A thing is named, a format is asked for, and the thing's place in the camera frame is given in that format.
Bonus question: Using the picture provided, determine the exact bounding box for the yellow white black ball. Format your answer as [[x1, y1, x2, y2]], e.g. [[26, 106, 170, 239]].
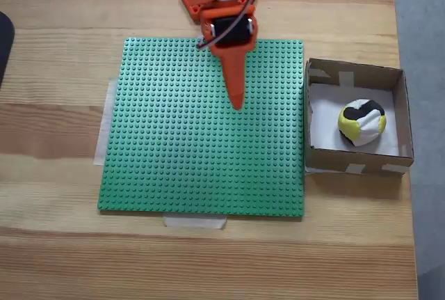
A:
[[337, 97, 387, 147]]

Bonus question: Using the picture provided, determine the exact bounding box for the cardboard box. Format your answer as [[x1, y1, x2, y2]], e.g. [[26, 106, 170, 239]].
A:
[[304, 57, 415, 177]]

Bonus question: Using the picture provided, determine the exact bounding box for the white paper sheet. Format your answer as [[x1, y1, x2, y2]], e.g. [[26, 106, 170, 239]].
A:
[[308, 83, 400, 157]]

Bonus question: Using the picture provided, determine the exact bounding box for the green studded baseplate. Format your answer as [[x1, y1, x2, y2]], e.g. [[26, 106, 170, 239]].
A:
[[97, 37, 306, 221]]

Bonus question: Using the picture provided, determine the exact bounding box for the masking tape strip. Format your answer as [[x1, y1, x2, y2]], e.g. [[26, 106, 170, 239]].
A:
[[304, 164, 334, 175], [92, 77, 119, 167], [162, 215, 229, 230]]

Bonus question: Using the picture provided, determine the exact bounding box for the black flat object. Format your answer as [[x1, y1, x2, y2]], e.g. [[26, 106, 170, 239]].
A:
[[0, 10, 17, 89]]

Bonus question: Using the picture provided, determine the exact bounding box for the gripper motor cable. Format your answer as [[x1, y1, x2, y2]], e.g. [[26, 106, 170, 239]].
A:
[[197, 0, 258, 49]]

